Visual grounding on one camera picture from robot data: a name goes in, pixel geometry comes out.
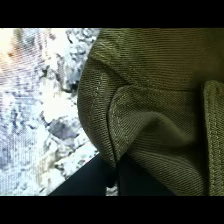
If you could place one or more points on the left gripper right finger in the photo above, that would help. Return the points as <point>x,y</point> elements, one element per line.
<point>138,183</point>

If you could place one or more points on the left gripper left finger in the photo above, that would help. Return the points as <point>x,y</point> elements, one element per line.
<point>90,181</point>

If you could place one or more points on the olive green pants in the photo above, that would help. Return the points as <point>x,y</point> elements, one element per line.
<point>153,110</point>

